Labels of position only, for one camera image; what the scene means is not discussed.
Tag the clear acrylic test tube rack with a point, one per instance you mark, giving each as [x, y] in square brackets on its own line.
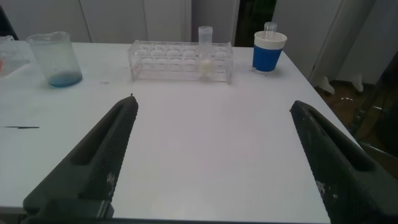
[14, 59]
[174, 62]

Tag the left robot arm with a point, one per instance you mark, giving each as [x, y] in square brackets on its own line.
[4, 25]

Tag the clear plastic beaker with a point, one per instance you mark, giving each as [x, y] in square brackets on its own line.
[63, 79]

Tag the test tube with red pigment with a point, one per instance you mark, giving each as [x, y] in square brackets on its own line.
[270, 29]

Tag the white partition foot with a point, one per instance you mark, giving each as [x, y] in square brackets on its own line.
[357, 82]

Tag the paper cup with blue band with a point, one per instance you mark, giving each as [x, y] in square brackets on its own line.
[267, 56]

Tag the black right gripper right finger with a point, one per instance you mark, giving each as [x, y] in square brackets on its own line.
[342, 171]

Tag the test tube with pale yellow pigment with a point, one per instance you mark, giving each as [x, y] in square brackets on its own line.
[206, 67]

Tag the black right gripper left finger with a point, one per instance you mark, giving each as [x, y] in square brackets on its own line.
[90, 168]

